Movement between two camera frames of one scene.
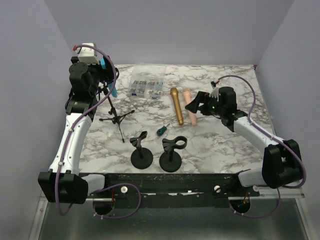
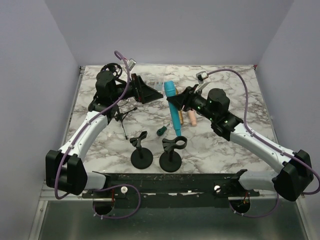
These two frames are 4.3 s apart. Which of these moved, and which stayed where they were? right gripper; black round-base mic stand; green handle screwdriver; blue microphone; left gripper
Moved: left gripper; blue microphone; right gripper
Stayed: green handle screwdriver; black round-base mic stand
